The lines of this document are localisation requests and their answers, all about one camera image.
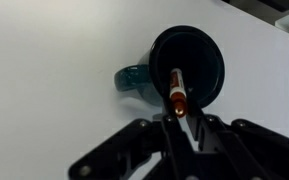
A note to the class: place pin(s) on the red capped white marker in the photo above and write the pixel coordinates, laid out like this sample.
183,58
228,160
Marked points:
177,93

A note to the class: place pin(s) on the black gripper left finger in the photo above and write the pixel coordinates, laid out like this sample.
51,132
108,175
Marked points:
121,155

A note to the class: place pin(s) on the dark teal ceramic mug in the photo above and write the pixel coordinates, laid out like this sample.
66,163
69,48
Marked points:
184,47

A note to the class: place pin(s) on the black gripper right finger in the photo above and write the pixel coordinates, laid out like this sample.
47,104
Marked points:
251,151

